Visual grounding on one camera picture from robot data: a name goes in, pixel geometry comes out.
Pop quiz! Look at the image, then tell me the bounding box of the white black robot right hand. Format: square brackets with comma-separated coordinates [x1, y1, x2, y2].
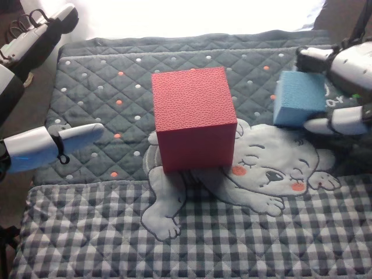
[295, 40, 372, 137]

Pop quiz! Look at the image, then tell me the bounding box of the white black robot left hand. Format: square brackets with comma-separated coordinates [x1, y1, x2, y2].
[0, 122, 105, 176]

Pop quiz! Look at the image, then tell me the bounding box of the blue foam block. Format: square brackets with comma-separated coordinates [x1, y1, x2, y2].
[272, 70, 328, 128]

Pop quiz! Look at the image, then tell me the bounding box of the red cube box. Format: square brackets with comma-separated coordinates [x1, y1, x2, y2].
[151, 66, 238, 174]

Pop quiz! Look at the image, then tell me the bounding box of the grey quilt with printed bear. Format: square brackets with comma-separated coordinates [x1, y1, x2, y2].
[11, 28, 372, 279]

